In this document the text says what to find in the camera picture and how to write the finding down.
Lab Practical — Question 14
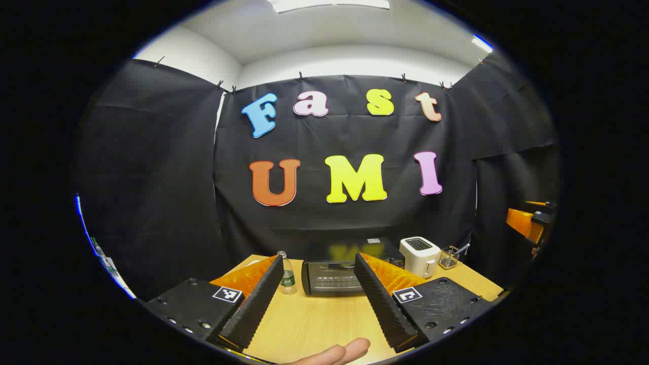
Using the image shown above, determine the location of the clear plastic water bottle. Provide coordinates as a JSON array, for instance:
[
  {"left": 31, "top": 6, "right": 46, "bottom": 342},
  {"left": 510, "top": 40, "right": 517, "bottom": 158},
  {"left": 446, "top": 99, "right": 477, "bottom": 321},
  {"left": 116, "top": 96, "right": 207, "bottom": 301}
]
[{"left": 277, "top": 251, "right": 298, "bottom": 296}]

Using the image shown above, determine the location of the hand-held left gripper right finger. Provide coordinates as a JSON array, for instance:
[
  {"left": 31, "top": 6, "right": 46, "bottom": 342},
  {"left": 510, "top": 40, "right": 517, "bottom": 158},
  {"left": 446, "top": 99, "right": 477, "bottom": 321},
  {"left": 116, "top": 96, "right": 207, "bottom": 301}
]
[{"left": 353, "top": 252, "right": 494, "bottom": 354}]

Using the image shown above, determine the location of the white toaster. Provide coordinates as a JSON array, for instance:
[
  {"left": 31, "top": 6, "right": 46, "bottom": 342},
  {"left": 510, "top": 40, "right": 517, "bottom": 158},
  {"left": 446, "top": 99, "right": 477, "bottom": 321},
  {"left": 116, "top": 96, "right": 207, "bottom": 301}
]
[{"left": 399, "top": 236, "right": 442, "bottom": 279}]

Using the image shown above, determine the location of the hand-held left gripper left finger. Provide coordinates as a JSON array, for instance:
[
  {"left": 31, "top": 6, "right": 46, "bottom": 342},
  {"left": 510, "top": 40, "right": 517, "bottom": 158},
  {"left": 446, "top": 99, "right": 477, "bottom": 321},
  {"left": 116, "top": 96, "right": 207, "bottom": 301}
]
[{"left": 143, "top": 254, "right": 285, "bottom": 352}]

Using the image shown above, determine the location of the wire mesh holder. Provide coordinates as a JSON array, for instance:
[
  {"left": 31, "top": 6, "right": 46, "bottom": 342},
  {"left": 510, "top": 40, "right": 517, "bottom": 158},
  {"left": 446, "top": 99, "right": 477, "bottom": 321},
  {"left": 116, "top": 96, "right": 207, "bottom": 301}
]
[{"left": 438, "top": 246, "right": 460, "bottom": 270}]

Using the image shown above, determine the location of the black electric oven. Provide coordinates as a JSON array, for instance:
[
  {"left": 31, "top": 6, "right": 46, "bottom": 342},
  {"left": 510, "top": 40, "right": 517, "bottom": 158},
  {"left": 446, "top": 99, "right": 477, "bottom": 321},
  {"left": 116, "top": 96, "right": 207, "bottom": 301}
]
[{"left": 302, "top": 238, "right": 406, "bottom": 297}]

